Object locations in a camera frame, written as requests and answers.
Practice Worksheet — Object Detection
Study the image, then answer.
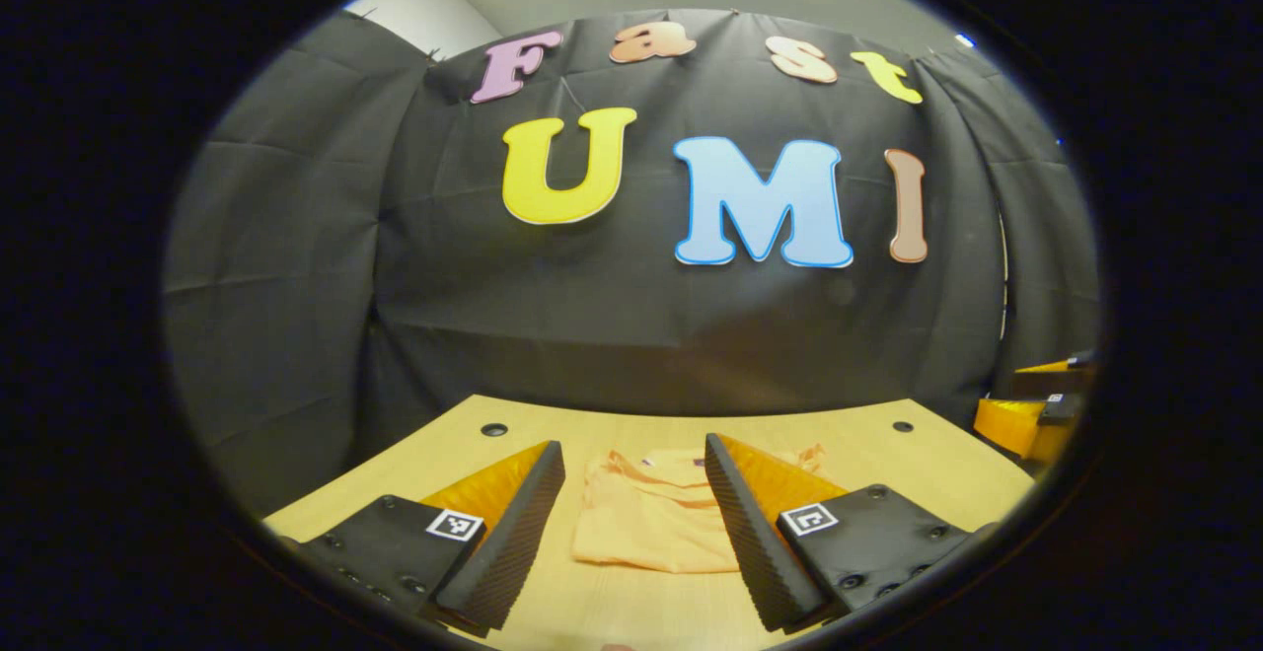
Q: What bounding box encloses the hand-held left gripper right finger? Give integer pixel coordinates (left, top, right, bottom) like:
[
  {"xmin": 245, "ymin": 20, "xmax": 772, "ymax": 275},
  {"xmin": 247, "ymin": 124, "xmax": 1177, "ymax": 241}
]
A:
[{"xmin": 704, "ymin": 432, "xmax": 988, "ymax": 634}]

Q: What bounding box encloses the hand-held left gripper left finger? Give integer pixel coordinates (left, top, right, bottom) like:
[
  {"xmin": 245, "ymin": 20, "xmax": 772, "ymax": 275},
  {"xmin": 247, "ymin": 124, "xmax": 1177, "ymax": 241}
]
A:
[{"xmin": 281, "ymin": 439, "xmax": 566, "ymax": 637}]

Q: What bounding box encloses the orange T-shirt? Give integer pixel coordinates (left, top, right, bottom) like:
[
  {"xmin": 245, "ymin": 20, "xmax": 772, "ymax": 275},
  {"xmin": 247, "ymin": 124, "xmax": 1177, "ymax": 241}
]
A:
[{"xmin": 572, "ymin": 444, "xmax": 825, "ymax": 575}]

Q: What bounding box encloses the black backdrop cloth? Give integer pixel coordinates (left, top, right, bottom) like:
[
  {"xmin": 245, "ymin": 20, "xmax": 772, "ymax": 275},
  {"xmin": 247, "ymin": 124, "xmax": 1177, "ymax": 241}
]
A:
[{"xmin": 163, "ymin": 8, "xmax": 1101, "ymax": 519}]

